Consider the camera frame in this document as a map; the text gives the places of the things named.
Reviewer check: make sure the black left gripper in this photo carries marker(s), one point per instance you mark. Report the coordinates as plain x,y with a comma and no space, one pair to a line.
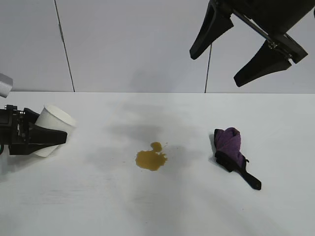
12,130

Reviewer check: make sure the purple cloth with black trim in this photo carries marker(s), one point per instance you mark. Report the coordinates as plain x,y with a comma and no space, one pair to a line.
231,145

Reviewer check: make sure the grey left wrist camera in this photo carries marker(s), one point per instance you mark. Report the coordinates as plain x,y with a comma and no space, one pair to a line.
5,84

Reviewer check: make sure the brown liquid spill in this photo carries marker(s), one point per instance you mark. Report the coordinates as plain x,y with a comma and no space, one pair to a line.
150,161

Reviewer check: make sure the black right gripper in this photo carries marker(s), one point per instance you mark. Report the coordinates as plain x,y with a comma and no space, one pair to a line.
268,14

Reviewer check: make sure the white paper cup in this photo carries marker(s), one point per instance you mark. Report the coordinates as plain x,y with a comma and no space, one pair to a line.
56,118

